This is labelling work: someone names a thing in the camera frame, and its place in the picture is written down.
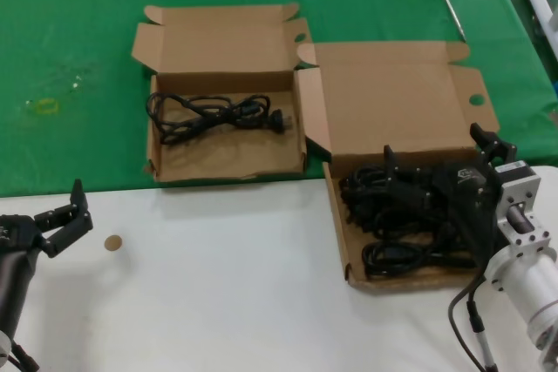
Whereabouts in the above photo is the cable with metal connector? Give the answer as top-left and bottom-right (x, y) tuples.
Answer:
(466, 300), (498, 372)

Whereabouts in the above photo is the green tablecloth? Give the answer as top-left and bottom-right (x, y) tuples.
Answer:
(0, 0), (558, 199)

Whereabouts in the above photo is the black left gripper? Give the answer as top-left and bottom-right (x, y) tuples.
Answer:
(0, 179), (94, 335)

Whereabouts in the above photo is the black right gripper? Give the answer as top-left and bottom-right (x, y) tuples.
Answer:
(383, 122), (518, 268)

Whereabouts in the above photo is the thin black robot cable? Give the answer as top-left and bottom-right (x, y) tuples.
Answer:
(447, 269), (487, 372)

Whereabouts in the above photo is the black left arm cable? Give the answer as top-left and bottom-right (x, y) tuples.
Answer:
(0, 339), (40, 372)

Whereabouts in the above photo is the white plastic bar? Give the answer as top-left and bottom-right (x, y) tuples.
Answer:
(525, 0), (558, 57)

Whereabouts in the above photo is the open brown cardboard box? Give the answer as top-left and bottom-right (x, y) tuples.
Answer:
(130, 0), (322, 184)
(294, 39), (501, 291)

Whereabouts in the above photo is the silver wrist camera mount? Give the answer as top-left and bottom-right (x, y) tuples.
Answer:
(494, 159), (558, 260)

